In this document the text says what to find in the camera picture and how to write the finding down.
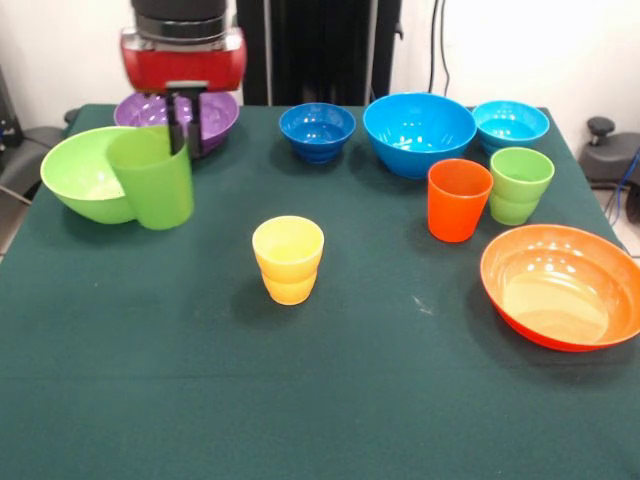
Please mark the ribbed yellow cup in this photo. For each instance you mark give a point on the ribbed yellow cup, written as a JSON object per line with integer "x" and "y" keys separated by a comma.
{"x": 287, "y": 270}

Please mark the dark blue small bowl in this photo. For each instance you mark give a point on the dark blue small bowl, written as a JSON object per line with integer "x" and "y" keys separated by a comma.
{"x": 317, "y": 130}

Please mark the dark green table cloth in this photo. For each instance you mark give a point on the dark green table cloth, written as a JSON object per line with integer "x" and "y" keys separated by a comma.
{"x": 300, "y": 375}

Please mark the light blue small bowl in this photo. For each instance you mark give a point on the light blue small bowl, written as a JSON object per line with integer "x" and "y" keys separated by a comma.
{"x": 510, "y": 125}

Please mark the large blue bowl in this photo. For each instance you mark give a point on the large blue bowl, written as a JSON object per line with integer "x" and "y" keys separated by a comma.
{"x": 415, "y": 135}

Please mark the ribbed green cup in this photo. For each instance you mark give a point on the ribbed green cup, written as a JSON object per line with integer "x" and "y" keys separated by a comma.
{"x": 520, "y": 200}

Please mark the purple bowl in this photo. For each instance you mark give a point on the purple bowl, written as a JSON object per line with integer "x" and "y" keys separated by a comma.
{"x": 215, "y": 117}

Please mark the plain orange cup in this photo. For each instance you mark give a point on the plain orange cup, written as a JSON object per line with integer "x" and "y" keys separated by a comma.
{"x": 455, "y": 210}

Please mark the wide orange bowl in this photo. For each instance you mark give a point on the wide orange bowl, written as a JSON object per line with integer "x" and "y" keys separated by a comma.
{"x": 560, "y": 290}

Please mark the grey chair base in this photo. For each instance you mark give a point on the grey chair base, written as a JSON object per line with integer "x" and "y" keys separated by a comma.
{"x": 30, "y": 150}

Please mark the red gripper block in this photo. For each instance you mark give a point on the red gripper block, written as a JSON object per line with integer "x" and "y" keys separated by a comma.
{"x": 185, "y": 65}

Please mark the plain green cup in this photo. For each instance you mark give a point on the plain green cup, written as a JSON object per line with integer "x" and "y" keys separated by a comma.
{"x": 160, "y": 195}

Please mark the large green bowl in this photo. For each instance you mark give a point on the large green bowl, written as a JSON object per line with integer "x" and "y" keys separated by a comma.
{"x": 80, "y": 175}

